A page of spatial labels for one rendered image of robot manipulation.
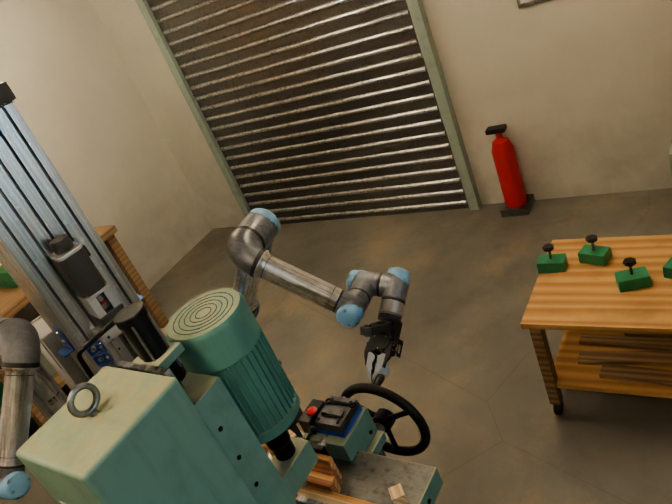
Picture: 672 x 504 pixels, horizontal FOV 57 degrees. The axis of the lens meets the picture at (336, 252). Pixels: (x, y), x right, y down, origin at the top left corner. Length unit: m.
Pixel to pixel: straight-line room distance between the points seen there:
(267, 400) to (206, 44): 3.83
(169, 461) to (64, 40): 4.48
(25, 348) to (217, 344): 0.81
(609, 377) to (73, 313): 1.99
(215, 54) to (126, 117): 1.05
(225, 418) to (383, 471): 0.51
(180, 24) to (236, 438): 4.02
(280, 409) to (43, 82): 4.10
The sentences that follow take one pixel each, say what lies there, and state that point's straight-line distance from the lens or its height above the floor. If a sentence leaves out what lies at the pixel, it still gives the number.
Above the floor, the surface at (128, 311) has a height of 1.62.
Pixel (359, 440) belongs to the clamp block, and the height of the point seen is 0.92.
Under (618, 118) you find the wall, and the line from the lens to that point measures 4.01.
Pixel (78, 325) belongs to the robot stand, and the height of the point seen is 1.28.
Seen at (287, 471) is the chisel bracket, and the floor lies 1.07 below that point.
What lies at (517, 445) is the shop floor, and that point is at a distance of 2.78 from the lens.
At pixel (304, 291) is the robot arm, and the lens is 1.86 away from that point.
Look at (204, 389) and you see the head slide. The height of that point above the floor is 1.42.
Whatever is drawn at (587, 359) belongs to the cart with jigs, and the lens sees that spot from 2.78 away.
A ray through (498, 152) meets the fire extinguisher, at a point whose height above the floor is 0.46.
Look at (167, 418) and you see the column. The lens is 1.14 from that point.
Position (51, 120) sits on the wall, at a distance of 5.12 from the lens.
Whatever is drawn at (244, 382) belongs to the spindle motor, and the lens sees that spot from 1.30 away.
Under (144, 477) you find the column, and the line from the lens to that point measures 1.13.
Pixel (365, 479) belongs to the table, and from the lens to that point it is 1.64.
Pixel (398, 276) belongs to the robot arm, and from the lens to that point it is 1.92.
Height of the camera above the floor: 2.09
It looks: 27 degrees down
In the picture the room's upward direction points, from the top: 24 degrees counter-clockwise
